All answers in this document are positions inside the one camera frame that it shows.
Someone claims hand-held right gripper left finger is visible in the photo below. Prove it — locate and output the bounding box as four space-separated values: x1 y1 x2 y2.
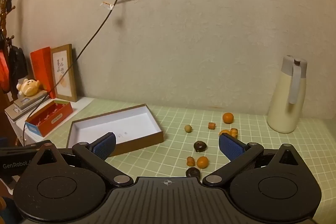
29 132 134 188

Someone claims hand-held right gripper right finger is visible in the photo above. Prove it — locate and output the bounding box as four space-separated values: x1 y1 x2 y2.
202 134 309 186

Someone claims brown box with white inside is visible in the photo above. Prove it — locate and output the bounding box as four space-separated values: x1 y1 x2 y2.
66 104 164 157

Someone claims dark brown water chestnut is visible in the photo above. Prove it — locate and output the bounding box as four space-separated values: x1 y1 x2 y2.
194 141 207 153
185 167 201 178

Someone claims stack of grey books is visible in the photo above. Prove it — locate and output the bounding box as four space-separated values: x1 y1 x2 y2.
4 97 50 121

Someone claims red open cardboard box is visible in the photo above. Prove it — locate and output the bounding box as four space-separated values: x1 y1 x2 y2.
25 100 74 137

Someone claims small grey book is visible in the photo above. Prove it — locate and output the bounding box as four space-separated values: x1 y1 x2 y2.
14 90 48 110

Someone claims green checked tablecloth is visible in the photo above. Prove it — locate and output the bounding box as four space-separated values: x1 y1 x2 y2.
50 98 336 224

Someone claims cream thermos with grey lid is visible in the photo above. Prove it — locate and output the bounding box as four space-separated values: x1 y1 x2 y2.
267 55 307 134

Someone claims yellow plush toy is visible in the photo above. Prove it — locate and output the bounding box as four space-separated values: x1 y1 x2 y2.
16 78 44 97

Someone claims red bag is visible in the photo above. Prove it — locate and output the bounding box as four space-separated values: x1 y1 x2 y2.
0 47 11 94

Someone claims black bag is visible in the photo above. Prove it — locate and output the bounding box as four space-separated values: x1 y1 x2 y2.
9 46 28 95

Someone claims red paper envelope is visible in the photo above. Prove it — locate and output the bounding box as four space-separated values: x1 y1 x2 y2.
30 47 56 99

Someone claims wooden coat rack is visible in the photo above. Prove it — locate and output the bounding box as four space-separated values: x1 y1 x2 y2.
0 0 18 102

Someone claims wooden picture frame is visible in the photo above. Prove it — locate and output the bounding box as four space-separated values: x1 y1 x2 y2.
50 44 78 103

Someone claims black power cable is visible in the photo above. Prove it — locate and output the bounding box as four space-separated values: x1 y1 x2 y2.
22 0 121 147

